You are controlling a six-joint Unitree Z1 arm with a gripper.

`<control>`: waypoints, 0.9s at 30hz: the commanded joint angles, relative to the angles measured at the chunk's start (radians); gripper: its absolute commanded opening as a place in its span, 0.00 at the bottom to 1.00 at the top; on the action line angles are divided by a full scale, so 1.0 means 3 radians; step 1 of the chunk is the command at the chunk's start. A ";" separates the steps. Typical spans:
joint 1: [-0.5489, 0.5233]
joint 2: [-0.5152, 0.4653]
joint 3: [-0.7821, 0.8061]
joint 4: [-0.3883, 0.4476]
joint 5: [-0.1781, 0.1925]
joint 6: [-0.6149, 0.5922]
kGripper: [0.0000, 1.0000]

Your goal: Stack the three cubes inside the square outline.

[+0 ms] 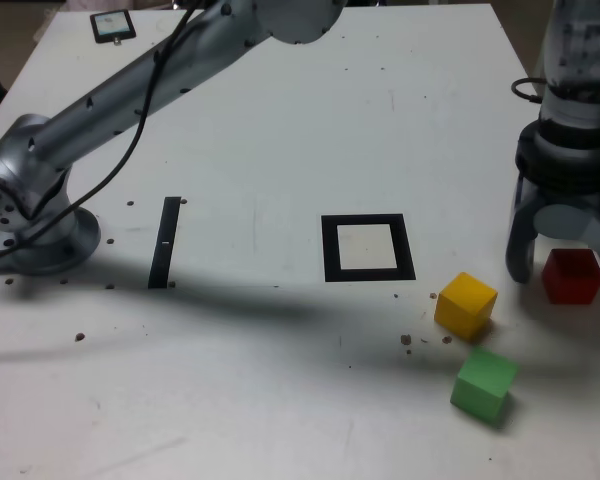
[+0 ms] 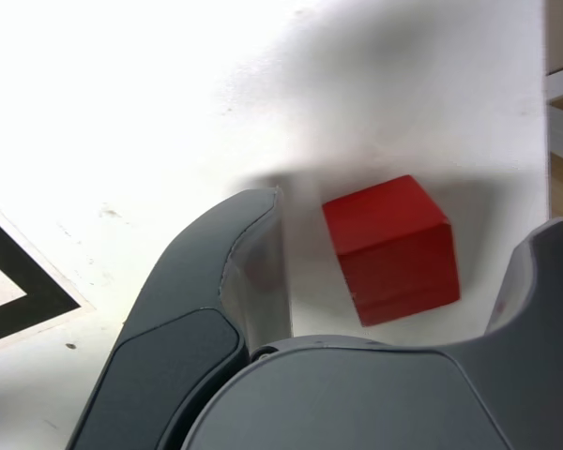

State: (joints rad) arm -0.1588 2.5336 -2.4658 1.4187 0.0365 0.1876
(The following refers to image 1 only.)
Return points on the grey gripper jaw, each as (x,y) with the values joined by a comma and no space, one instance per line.
(565,222)
(521,240)

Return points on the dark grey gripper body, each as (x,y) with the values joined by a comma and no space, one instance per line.
(570,199)

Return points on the red cube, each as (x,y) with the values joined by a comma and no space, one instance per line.
(570,280)

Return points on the yellow cube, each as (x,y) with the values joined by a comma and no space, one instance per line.
(462,307)

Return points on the green cube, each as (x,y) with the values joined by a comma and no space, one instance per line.
(480,387)

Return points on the black tape square outline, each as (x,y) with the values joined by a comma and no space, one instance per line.
(370,276)

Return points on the black tape strip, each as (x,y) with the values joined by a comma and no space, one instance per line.
(164,245)

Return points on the black flat tablet device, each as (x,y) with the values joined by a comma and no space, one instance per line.
(112,26)

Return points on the white frame post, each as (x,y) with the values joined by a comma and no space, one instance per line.
(541,67)

